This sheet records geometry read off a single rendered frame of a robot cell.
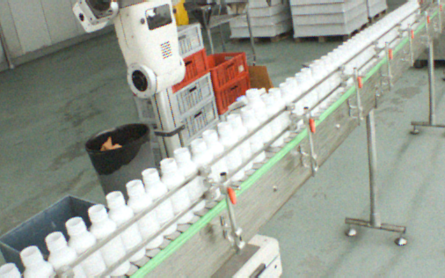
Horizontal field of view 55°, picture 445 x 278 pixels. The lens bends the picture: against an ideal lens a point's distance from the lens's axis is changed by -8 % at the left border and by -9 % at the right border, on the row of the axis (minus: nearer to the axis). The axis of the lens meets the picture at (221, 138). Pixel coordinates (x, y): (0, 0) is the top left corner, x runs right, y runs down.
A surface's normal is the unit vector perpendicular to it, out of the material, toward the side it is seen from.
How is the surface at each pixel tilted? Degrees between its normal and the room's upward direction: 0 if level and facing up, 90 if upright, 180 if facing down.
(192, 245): 90
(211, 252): 90
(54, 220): 90
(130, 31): 90
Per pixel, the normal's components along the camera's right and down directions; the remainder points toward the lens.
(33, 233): 0.80, 0.08
